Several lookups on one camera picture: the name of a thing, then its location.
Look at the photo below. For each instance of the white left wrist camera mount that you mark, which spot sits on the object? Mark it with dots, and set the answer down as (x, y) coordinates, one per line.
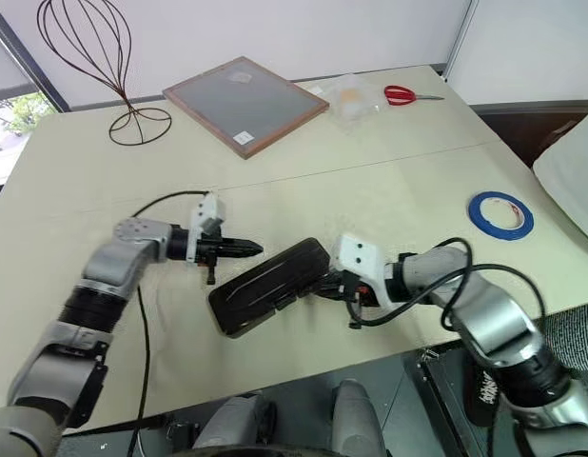
(208, 209)

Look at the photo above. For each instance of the black shoe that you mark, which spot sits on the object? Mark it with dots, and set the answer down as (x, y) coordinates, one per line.
(484, 395)

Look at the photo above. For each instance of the dark window frame bar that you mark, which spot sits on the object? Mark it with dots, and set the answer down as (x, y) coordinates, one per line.
(32, 62)

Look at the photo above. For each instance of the grey rounded casing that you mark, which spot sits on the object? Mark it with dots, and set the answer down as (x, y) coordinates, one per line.
(232, 421)
(358, 419)

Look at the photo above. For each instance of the dark brown low cabinet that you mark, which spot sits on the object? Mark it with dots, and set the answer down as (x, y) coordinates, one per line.
(522, 128)

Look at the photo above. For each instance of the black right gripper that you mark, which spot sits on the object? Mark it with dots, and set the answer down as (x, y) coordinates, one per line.
(334, 285)

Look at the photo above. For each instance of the black tool bit case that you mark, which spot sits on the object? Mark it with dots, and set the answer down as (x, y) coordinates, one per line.
(265, 285)

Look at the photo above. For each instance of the white partition post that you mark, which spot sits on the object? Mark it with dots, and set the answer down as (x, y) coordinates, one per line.
(460, 38)

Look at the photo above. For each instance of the clear plastic bag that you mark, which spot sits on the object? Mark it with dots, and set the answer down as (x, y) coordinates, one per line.
(351, 102)

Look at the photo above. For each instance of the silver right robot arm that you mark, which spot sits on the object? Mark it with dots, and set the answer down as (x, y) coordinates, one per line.
(494, 309)

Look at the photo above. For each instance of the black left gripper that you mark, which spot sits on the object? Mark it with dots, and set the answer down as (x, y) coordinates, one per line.
(210, 250)

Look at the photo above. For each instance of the black metal frame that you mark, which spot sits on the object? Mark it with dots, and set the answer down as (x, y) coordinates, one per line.
(437, 395)

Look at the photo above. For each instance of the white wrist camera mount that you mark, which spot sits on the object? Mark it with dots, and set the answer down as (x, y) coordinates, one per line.
(208, 209)
(358, 254)

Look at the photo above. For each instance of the wooden picture frame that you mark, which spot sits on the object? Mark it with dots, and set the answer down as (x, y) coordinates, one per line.
(241, 102)

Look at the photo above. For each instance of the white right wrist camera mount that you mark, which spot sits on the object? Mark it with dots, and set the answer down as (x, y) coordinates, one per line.
(358, 254)

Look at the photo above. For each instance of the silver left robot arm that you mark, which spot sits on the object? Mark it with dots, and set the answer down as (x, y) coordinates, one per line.
(123, 257)

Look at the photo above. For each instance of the blue tape roll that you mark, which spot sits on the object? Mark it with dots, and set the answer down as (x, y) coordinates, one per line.
(475, 216)

